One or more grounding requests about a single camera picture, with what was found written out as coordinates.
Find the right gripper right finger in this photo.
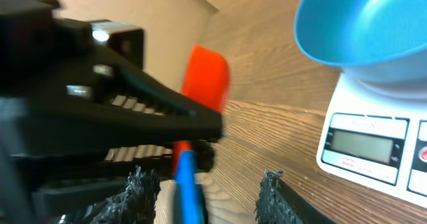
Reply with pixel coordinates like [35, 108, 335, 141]
[255, 169, 334, 224]

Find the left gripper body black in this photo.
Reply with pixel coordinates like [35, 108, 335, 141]
[1, 0, 146, 223]

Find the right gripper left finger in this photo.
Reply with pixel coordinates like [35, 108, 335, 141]
[56, 166, 161, 224]

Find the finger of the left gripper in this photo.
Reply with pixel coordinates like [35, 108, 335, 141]
[103, 141, 216, 179]
[99, 67, 223, 143]

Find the red scoop blue handle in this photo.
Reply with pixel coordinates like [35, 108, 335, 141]
[172, 44, 230, 224]

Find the white kitchen scale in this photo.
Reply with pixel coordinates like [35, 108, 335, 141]
[316, 74, 426, 207]

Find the blue bowl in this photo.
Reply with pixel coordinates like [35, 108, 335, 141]
[294, 0, 426, 83]

